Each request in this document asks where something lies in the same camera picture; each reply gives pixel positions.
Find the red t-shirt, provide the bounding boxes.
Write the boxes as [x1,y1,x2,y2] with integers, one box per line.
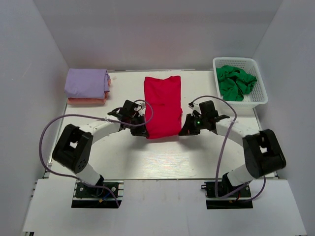
[144,75,183,139]

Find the folded lavender t-shirt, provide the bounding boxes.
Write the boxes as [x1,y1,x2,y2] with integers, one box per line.
[64,68,111,99]

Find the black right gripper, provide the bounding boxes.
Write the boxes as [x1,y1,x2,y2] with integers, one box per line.
[179,113,208,136]

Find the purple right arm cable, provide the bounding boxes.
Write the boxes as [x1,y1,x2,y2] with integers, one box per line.
[189,96,267,204]

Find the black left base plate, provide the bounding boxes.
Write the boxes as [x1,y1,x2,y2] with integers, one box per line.
[71,180,124,209]

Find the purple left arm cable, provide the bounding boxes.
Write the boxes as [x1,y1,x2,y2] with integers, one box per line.
[39,99,155,207]

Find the folded peach t-shirt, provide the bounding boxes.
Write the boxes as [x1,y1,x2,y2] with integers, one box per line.
[64,73,111,105]

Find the crumpled green t-shirt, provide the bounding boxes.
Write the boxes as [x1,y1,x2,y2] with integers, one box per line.
[216,65,257,102]

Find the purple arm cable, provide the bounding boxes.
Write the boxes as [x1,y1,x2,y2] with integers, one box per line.
[39,99,155,207]
[189,96,267,204]

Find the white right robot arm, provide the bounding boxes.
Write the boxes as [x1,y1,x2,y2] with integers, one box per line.
[179,100,286,196]

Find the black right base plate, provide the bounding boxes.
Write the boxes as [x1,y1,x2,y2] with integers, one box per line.
[200,181,254,210]

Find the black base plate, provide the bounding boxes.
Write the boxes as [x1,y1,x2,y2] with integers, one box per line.
[200,181,254,210]
[71,180,124,209]

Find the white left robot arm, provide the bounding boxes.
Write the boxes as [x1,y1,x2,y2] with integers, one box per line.
[52,99,153,196]

